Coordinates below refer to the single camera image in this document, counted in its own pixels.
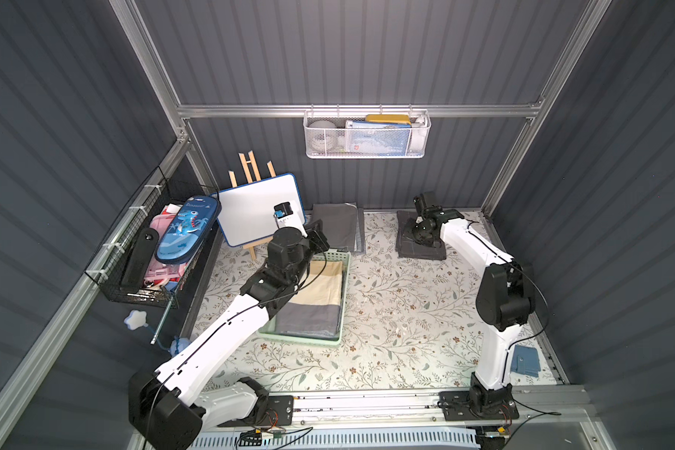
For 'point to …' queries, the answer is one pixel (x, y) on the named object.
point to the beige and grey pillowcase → (314, 311)
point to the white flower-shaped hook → (136, 320)
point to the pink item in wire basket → (164, 275)
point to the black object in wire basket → (143, 245)
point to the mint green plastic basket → (269, 328)
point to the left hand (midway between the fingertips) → (325, 221)
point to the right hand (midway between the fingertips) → (414, 233)
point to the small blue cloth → (525, 360)
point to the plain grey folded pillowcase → (343, 225)
